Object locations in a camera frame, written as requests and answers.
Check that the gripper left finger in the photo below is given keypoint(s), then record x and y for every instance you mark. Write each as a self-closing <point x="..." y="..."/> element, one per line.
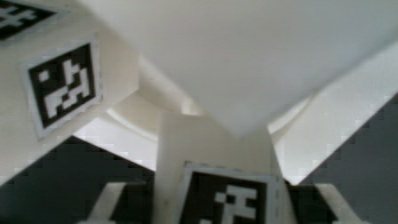
<point x="122" y="204"/>

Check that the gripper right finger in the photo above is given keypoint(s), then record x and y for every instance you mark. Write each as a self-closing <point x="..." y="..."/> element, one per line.
<point x="318" y="205"/>

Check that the white stool leg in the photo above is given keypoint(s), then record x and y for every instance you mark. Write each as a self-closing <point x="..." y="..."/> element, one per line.
<point x="218" y="184"/>
<point x="250" y="52"/>
<point x="67" y="74"/>

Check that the white round stool seat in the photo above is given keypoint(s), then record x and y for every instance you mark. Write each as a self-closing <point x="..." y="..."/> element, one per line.
<point x="122" y="129"/>

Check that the white stool leg front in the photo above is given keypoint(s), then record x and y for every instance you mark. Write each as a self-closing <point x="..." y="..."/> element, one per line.
<point x="250" y="52"/>

